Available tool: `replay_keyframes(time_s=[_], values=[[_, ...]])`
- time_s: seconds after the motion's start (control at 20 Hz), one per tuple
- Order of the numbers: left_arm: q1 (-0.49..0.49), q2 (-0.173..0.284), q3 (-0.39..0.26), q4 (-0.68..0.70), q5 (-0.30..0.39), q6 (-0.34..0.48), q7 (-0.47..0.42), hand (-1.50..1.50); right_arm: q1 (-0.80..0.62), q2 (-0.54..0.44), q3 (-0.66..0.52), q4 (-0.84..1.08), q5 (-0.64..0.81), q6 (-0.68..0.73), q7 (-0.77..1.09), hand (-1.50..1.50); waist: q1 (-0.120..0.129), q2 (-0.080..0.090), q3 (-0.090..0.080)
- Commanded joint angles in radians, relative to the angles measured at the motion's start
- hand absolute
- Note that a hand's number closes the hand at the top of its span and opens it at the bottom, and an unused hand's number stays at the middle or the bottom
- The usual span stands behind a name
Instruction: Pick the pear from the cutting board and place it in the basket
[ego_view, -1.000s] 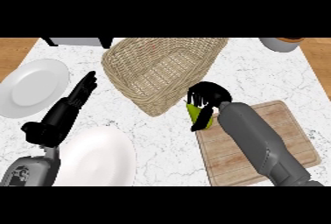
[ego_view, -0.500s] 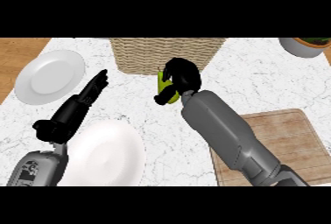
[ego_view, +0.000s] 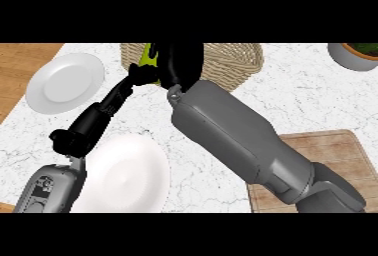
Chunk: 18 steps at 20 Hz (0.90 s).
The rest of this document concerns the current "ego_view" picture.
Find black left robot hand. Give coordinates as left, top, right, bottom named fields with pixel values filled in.
left=47, top=78, right=142, bottom=159

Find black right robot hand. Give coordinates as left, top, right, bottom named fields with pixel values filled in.
left=127, top=43, right=205, bottom=94

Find green pear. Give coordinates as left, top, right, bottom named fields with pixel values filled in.
left=140, top=43, right=162, bottom=85

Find wicker basket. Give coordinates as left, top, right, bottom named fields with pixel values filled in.
left=120, top=43, right=266, bottom=94

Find wooden cutting board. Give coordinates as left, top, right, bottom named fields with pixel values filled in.
left=245, top=129, right=378, bottom=214

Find white flat plate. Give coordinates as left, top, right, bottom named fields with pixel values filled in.
left=25, top=52, right=106, bottom=116

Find white ribbed bowl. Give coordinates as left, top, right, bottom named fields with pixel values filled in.
left=69, top=132, right=171, bottom=214

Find grey plant pot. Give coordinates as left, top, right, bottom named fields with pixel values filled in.
left=326, top=43, right=378, bottom=73

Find green potted plant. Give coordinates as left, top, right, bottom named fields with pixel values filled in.
left=344, top=43, right=378, bottom=61

